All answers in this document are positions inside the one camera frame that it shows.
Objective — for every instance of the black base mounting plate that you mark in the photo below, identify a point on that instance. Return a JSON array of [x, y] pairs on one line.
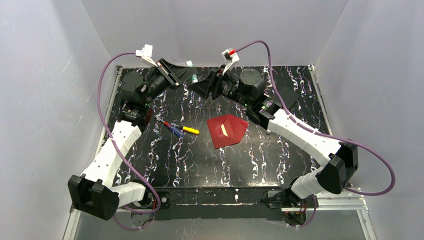
[[270, 203]]

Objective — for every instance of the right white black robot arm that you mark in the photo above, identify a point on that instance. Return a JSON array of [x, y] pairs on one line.
[[338, 161]]

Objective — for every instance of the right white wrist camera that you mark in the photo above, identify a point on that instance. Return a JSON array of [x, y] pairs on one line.
[[231, 58]]

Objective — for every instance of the beige letter paper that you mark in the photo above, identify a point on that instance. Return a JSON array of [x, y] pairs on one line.
[[223, 130]]

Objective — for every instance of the black flat plate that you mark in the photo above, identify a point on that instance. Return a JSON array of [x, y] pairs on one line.
[[289, 96]]

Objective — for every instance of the aluminium frame rail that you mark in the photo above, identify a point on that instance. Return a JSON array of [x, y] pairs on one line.
[[343, 217]]

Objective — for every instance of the yellow handled screwdriver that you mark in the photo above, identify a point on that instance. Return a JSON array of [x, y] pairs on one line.
[[187, 129]]

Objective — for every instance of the green white glue stick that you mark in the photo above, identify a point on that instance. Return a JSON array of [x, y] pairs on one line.
[[194, 77]]

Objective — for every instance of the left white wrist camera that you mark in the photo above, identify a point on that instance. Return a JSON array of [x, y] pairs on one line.
[[146, 55]]

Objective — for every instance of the red envelope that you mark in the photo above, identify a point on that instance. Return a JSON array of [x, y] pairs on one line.
[[235, 127]]

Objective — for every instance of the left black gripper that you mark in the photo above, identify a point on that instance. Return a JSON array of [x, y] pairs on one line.
[[168, 76]]

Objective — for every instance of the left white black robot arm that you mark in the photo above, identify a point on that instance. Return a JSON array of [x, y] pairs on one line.
[[93, 191]]

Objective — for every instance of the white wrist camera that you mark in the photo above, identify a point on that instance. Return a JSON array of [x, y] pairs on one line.
[[146, 55], [231, 58]]

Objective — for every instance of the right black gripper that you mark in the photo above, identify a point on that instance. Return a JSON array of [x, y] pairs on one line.
[[215, 85]]

